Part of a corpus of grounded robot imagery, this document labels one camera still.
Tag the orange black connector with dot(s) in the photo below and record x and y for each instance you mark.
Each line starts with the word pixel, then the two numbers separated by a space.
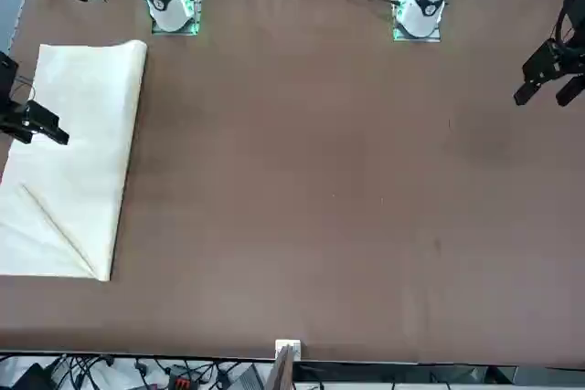
pixel 183 378

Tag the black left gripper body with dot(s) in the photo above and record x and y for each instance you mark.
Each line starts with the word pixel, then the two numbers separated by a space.
pixel 577 15

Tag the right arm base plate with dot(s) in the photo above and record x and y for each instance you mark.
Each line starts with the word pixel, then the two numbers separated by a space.
pixel 194 30

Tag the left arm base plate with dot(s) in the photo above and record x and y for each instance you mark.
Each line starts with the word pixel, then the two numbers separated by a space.
pixel 432 38

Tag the cream tablecloth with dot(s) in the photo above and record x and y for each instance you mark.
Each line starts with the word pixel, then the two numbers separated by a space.
pixel 82 157

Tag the slanted aluminium mast rail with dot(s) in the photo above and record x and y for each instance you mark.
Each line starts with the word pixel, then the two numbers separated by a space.
pixel 281 372

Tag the white rail foot bracket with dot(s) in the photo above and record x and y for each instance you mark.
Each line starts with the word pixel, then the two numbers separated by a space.
pixel 298 345

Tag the dark ribbed power adapter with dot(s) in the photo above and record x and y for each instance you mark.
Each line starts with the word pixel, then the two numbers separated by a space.
pixel 247 378

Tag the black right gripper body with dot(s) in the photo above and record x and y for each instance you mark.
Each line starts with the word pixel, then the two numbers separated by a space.
pixel 7 79

